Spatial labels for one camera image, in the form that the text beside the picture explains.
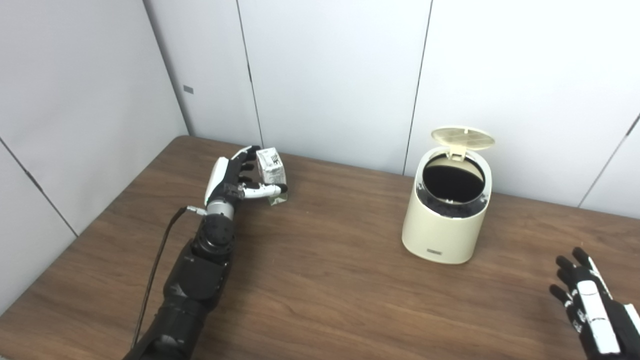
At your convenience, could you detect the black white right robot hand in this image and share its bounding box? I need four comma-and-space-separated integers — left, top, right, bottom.
549, 247, 640, 360

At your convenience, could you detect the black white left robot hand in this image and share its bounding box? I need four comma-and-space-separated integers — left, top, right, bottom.
204, 145, 289, 207

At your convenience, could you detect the white green milk carton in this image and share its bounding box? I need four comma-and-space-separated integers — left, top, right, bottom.
256, 147, 289, 205

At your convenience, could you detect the round cream bin lid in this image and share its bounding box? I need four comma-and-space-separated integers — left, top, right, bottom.
431, 126, 496, 160

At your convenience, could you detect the cream-colored bin body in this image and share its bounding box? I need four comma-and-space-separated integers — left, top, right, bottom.
401, 146, 493, 265

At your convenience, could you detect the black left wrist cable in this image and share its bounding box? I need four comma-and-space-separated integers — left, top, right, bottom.
131, 205, 207, 351

